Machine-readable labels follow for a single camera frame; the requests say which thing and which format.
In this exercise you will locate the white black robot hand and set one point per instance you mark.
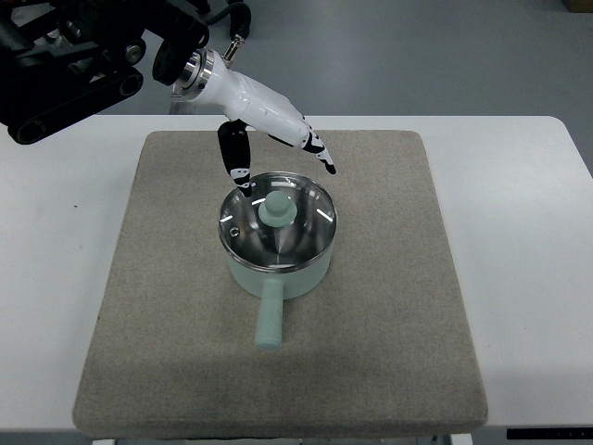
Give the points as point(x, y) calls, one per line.
point(207, 79)

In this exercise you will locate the glass lid with green knob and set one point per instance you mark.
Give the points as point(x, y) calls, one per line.
point(286, 223)

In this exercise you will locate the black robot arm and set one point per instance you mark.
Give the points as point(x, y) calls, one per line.
point(79, 57)

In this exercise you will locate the mint green saucepan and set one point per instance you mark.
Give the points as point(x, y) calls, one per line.
point(275, 285)

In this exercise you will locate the grey felt mat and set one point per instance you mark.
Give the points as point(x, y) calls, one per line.
point(381, 348)

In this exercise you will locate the cardboard box corner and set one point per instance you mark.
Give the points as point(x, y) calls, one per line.
point(579, 6)

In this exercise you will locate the black bar under table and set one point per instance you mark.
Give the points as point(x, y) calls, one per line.
point(570, 433)

